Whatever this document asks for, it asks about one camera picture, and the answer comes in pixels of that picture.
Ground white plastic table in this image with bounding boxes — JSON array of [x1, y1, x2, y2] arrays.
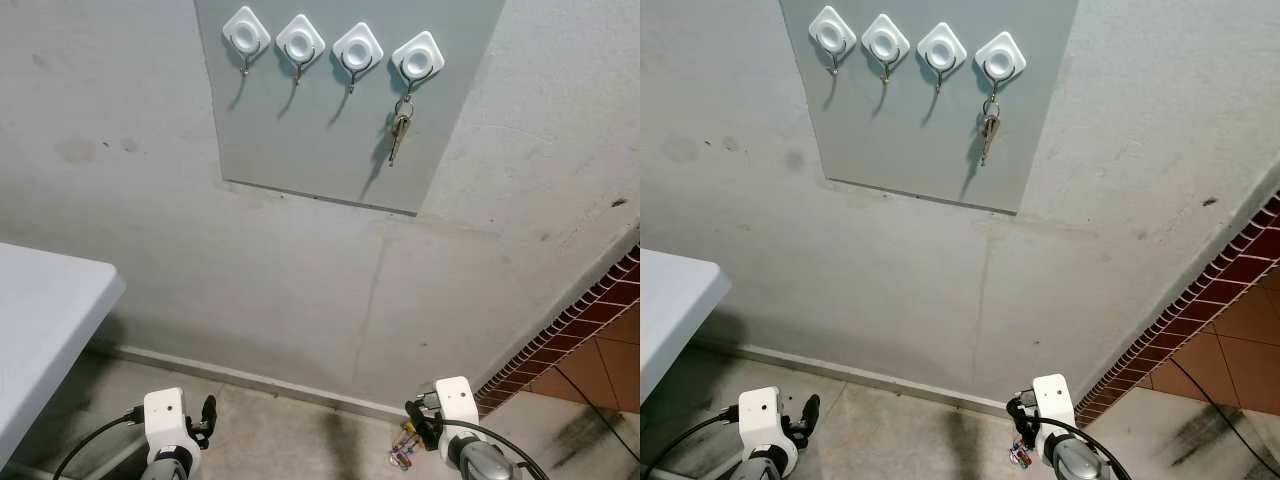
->
[[640, 250, 732, 406], [0, 243, 127, 471]]

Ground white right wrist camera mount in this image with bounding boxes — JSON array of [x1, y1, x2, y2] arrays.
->
[[1032, 374, 1077, 443], [434, 377, 482, 443]]

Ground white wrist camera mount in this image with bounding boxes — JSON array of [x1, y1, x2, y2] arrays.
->
[[738, 387, 797, 457], [143, 388, 197, 457], [1032, 374, 1077, 443], [434, 377, 482, 443]]

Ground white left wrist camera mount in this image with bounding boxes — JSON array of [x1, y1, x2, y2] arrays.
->
[[738, 387, 797, 457], [143, 388, 197, 457]]

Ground thin black floor cable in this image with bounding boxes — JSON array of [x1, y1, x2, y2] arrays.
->
[[1168, 358, 1280, 448], [553, 364, 641, 463]]

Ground grey wall board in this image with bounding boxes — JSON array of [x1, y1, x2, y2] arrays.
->
[[780, 0, 1080, 215], [195, 0, 506, 217]]

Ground plain metal keys on ring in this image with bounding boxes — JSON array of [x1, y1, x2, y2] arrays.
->
[[388, 95, 415, 168], [978, 97, 1002, 167]]

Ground white square wall hook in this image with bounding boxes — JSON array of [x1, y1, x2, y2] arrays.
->
[[974, 32, 1027, 102], [332, 22, 385, 95], [808, 6, 858, 77], [276, 14, 326, 87], [391, 31, 446, 102], [916, 22, 968, 94], [222, 7, 272, 77], [861, 13, 911, 85]]

